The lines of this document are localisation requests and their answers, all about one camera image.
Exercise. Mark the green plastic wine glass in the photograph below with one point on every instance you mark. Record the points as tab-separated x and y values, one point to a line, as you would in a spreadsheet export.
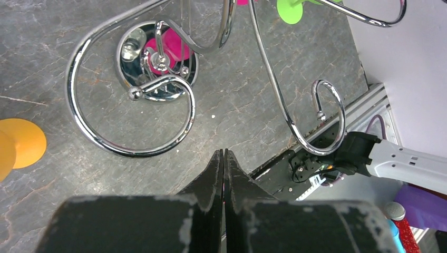
291	11

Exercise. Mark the red glitter microphone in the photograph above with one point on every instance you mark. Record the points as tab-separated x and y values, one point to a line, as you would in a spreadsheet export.
400	228

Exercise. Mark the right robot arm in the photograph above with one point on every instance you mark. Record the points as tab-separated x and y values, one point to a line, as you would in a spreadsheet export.
368	155

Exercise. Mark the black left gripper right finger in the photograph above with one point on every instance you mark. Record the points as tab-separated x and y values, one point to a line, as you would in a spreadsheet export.
244	232

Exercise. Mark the orange plastic wine glass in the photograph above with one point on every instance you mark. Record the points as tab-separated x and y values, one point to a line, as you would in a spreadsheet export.
23	143

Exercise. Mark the pink plastic wine glass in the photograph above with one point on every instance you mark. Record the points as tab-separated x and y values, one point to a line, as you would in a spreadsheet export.
173	40

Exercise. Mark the purple object outside cell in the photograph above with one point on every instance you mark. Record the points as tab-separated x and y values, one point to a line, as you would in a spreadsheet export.
423	208

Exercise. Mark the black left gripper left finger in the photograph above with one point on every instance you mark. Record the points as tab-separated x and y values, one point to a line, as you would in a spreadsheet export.
207	188

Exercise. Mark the chrome wire wine glass rack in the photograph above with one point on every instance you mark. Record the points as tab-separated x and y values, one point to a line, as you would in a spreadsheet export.
145	76

